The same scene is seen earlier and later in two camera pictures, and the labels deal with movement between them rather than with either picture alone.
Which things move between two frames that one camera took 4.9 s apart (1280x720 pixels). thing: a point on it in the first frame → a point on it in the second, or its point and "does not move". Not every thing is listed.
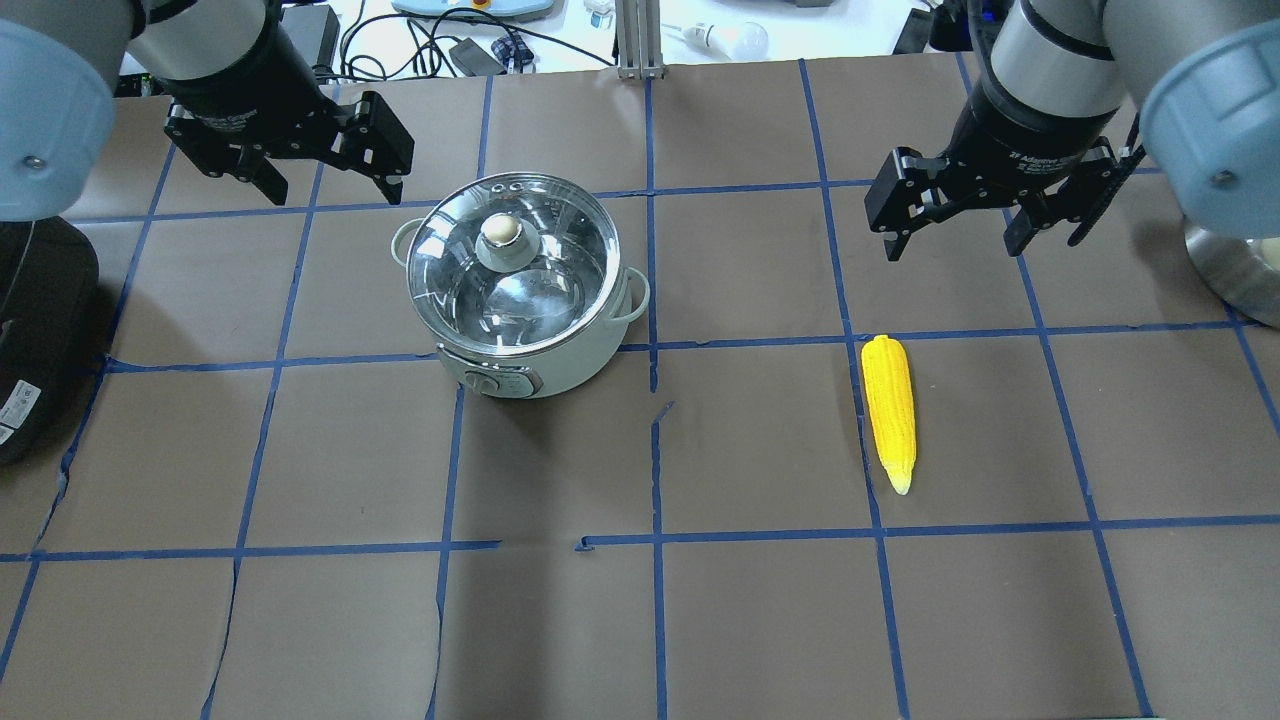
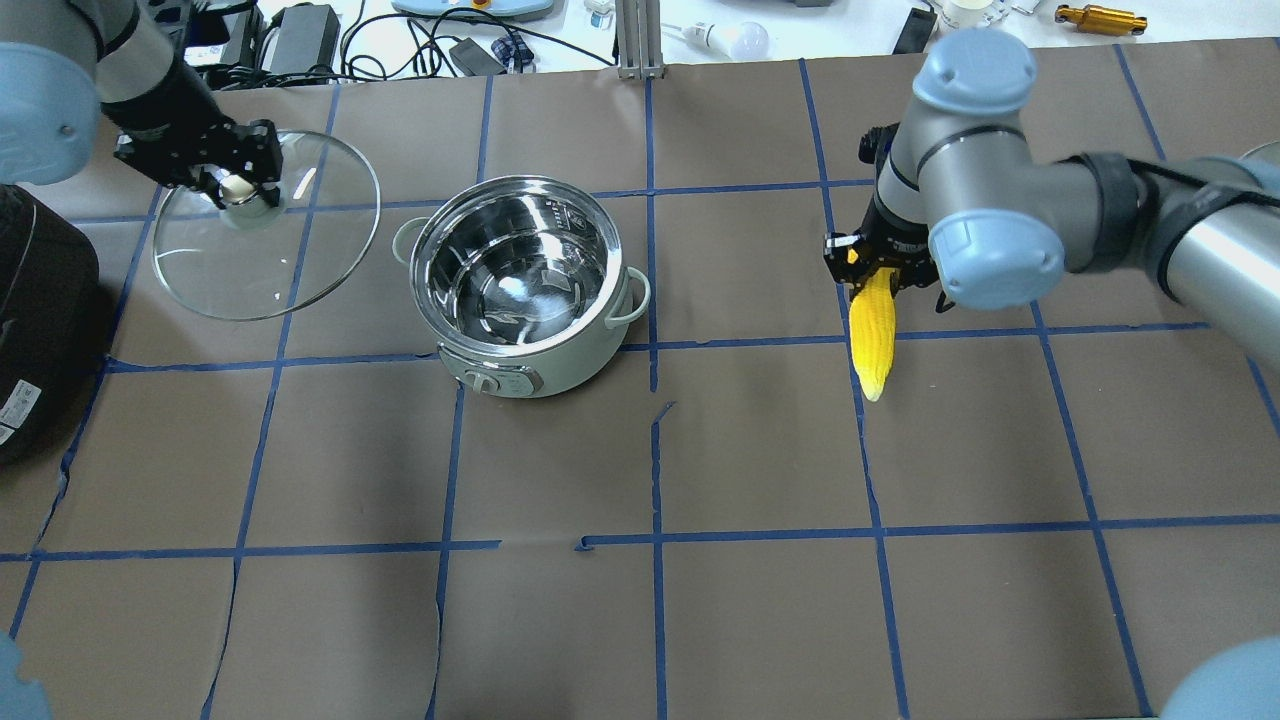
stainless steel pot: [518, 281] does not move
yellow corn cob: [891, 384] → [872, 323]
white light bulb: [744, 40] does not move
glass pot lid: [506, 264] → [252, 260]
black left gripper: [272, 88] → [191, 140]
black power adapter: [474, 60] does not move
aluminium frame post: [638, 39] does not move
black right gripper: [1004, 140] → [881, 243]
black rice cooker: [50, 332] does not move
